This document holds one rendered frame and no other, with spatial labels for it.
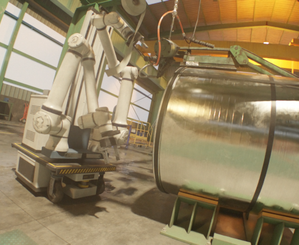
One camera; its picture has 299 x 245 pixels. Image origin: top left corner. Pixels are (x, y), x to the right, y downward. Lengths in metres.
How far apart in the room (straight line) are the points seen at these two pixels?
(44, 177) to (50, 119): 0.54
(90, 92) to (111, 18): 0.56
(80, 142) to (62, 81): 0.70
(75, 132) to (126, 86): 0.63
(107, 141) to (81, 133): 0.70
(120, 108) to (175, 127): 0.70
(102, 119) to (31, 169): 0.83
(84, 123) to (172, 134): 0.57
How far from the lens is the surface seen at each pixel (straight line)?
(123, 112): 1.75
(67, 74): 1.38
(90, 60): 1.50
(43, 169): 1.65
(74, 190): 1.61
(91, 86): 1.43
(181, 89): 1.31
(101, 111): 1.20
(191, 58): 2.64
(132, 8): 1.23
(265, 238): 1.81
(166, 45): 1.48
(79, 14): 5.97
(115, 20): 1.45
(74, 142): 1.80
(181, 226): 1.57
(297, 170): 1.23
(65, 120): 1.52
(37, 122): 1.38
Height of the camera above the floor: 0.68
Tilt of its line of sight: 3 degrees up
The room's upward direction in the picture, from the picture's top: 11 degrees clockwise
